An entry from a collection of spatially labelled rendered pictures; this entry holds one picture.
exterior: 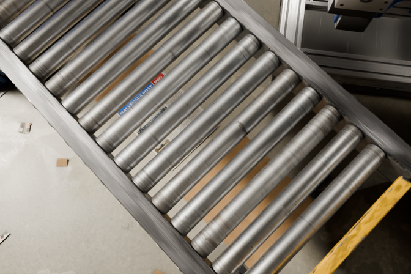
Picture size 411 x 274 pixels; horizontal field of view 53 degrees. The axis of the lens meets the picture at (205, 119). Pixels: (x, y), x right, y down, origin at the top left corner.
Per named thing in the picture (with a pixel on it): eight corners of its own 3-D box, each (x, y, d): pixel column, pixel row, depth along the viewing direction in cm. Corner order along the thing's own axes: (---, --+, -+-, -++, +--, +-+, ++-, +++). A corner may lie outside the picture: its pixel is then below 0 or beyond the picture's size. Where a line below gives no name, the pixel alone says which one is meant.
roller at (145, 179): (279, 63, 103) (287, 60, 98) (142, 196, 96) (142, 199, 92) (266, 49, 103) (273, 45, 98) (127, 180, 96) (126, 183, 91)
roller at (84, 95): (210, 0, 108) (209, -10, 103) (74, 122, 101) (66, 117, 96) (197, -11, 109) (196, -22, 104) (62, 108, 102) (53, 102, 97)
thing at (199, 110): (219, 125, 177) (219, 125, 176) (171, 172, 172) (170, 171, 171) (162, 69, 184) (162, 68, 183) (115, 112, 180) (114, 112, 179)
